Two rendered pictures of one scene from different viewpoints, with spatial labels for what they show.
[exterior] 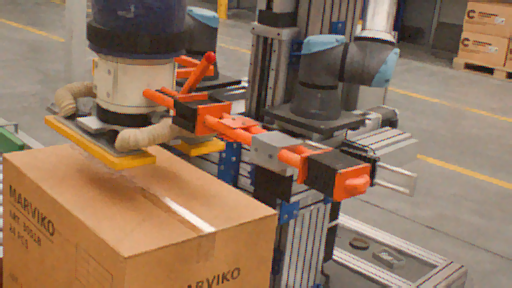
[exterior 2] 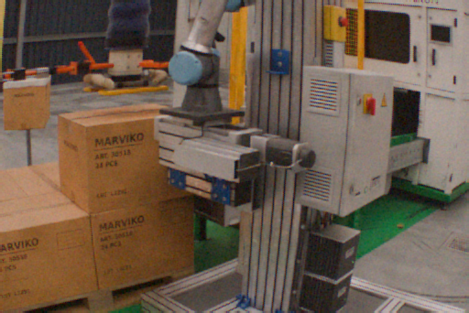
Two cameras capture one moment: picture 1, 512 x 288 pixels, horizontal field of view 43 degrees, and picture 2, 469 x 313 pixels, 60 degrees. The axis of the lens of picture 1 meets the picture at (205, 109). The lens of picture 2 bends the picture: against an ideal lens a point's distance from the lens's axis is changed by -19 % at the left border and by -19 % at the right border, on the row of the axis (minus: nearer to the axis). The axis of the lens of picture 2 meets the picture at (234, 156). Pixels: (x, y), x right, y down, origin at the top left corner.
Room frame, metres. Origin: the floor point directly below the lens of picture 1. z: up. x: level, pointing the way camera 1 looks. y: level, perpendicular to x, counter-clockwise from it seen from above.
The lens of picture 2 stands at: (1.90, -2.11, 1.30)
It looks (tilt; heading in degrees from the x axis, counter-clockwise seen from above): 14 degrees down; 88
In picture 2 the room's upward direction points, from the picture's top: 3 degrees clockwise
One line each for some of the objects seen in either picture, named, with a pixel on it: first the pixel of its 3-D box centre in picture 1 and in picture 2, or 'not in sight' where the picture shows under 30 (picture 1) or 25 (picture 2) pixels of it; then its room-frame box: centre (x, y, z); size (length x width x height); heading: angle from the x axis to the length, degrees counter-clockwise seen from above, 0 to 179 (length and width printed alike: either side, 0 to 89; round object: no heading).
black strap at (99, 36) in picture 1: (138, 33); (126, 41); (1.43, 0.16, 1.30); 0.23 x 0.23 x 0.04
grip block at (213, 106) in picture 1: (201, 113); (81, 68); (1.24, 0.01, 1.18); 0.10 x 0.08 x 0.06; 130
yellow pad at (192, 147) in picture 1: (165, 121); (133, 86); (1.49, 0.09, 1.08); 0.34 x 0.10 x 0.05; 40
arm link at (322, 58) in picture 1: (324, 58); (202, 65); (1.83, -0.33, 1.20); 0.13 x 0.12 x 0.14; 73
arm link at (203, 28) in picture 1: (198, 28); not in sight; (2.17, 0.05, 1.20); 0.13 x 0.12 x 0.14; 95
